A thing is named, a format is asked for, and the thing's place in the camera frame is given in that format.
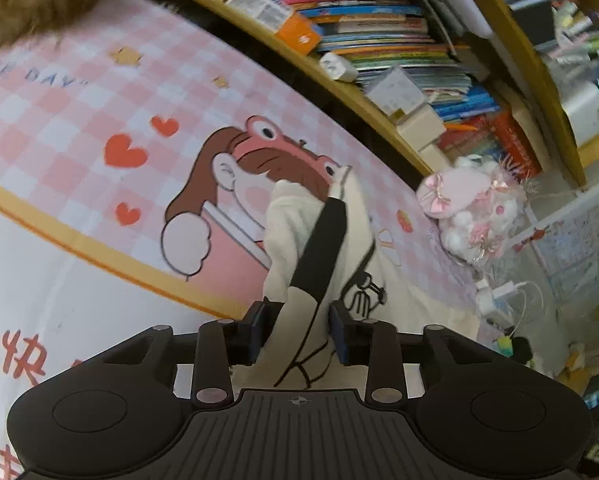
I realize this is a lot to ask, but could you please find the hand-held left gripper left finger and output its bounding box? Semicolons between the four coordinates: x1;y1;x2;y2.
106;297;271;408

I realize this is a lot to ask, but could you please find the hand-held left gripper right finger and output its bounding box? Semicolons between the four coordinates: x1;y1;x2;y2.
329;300;490;406

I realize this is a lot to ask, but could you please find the cream printed t-shirt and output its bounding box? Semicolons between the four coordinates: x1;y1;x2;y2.
229;165;480;391

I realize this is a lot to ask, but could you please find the pink white plush bunny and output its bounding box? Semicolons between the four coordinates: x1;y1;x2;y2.
415;156;527;263

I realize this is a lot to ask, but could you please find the low cream box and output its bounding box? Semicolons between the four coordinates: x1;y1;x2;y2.
419;142;453;171

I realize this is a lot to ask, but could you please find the pink checked printed bed sheet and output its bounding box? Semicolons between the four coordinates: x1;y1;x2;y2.
0;0;510;480

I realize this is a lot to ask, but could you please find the cream paper box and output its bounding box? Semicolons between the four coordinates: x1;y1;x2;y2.
397;105;447;151

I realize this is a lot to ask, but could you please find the wooden bookshelf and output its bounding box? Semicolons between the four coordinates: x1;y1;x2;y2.
136;0;599;191

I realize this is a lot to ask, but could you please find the cube notepad box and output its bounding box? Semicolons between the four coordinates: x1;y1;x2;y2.
364;66;426;123

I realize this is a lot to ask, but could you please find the red boxed book set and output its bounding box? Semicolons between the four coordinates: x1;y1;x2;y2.
439;110;543;181

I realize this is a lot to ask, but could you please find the white charger plug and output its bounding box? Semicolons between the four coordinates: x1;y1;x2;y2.
319;52;359;82

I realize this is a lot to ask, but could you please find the flat white orange box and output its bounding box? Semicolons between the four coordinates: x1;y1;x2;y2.
226;0;324;56

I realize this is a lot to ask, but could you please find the row of colourful books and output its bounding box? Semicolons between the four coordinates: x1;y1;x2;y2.
214;0;500;121

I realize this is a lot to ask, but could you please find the white storage box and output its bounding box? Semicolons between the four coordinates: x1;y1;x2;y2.
559;77;599;133

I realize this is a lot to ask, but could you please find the tan fluffy pet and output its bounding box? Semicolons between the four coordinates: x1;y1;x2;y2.
0;0;140;56

